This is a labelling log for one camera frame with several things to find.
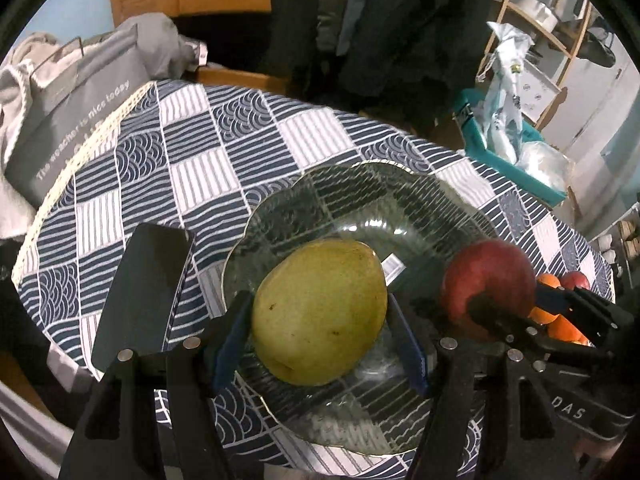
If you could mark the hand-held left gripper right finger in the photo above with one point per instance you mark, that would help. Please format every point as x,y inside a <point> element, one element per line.
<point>407,345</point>

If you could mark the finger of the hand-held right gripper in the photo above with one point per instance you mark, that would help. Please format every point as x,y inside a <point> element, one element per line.
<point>500,322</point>
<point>552,297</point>

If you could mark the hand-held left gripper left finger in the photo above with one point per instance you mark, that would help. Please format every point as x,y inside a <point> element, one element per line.
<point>232,345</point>

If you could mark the orange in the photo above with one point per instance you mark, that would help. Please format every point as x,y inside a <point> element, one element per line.
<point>567,331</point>
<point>541,314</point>

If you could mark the red apple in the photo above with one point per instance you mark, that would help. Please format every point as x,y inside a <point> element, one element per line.
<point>575,279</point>
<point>490,270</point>

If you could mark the yellow-green pear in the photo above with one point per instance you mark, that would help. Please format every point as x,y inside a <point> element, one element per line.
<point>320,310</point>

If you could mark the clear glass plate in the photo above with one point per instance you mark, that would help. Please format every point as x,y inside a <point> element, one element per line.
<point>350,200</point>

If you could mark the black smartphone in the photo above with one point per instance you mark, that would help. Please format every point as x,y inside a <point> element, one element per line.
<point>142,290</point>

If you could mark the teal box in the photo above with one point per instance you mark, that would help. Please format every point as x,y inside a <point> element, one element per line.
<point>525,175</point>

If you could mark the clear plastic bag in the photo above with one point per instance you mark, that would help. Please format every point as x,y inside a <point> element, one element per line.
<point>545,162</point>

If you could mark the white blue printed plastic bag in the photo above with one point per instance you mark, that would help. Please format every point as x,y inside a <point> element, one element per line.
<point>502,105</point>

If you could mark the white printed box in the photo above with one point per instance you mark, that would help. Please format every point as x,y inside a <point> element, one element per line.
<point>537,92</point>

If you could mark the blue white patterned tablecloth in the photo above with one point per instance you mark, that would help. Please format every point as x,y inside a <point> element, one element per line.
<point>200,135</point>

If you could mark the wooden shelf rack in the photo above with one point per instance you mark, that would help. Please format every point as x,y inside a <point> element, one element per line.
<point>565,47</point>

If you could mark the grey printed bag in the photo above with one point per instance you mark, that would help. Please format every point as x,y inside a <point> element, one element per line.
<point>80,110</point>

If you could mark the white round container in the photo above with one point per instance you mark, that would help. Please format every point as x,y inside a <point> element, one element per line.
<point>537,10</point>

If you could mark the dark hanging coat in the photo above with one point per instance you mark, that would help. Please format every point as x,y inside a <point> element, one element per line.
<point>415,35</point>

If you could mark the grey jacket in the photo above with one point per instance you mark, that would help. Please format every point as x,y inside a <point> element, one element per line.
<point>160,45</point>

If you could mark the grey-blue hanging garment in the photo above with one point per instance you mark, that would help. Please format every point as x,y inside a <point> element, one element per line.
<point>345,0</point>

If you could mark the white frame bar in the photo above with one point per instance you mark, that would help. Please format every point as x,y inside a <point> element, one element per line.
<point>30,417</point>

